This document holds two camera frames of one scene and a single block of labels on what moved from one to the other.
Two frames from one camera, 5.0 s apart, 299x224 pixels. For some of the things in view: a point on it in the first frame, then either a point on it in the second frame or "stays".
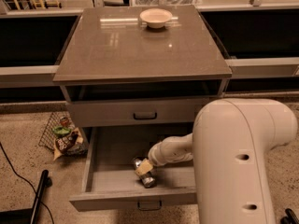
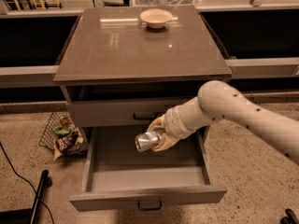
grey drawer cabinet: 134,77 stays
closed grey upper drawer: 136,114 stays
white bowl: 156,18 stays
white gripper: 159,155 -> 173,121
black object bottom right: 291,218 stays
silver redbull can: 149,180 -> 144,142
